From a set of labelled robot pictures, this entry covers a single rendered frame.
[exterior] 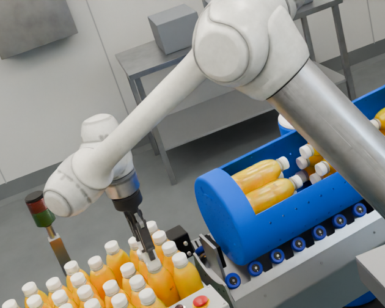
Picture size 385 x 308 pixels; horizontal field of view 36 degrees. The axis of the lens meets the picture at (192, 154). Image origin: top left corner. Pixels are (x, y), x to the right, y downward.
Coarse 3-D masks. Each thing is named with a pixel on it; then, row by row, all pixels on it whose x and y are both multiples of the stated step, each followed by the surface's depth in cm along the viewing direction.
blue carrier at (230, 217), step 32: (384, 96) 202; (256, 160) 188; (288, 160) 195; (224, 192) 163; (320, 192) 168; (352, 192) 174; (224, 224) 168; (256, 224) 162; (288, 224) 167; (256, 256) 168
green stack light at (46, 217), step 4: (44, 212) 186; (48, 212) 187; (52, 212) 188; (32, 216) 187; (36, 216) 186; (40, 216) 186; (44, 216) 186; (48, 216) 187; (52, 216) 188; (36, 220) 187; (40, 220) 186; (44, 220) 186; (48, 220) 187; (52, 220) 188; (36, 224) 188; (40, 224) 187; (44, 224) 187; (48, 224) 187
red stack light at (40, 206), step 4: (40, 200) 184; (44, 200) 185; (28, 204) 184; (32, 204) 184; (36, 204) 184; (40, 204) 184; (44, 204) 185; (28, 208) 186; (32, 208) 184; (36, 208) 184; (40, 208) 185; (44, 208) 185; (32, 212) 185; (36, 212) 185; (40, 212) 185
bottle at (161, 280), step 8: (152, 272) 161; (160, 272) 162; (168, 272) 164; (152, 280) 162; (160, 280) 161; (168, 280) 162; (160, 288) 162; (168, 288) 162; (176, 288) 166; (160, 296) 163; (168, 296) 163; (176, 296) 165; (168, 304) 164
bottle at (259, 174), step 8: (264, 160) 176; (272, 160) 176; (248, 168) 174; (256, 168) 174; (264, 168) 173; (272, 168) 174; (280, 168) 177; (232, 176) 173; (240, 176) 172; (248, 176) 172; (256, 176) 172; (264, 176) 173; (272, 176) 174; (240, 184) 171; (248, 184) 171; (256, 184) 172; (264, 184) 174; (248, 192) 172
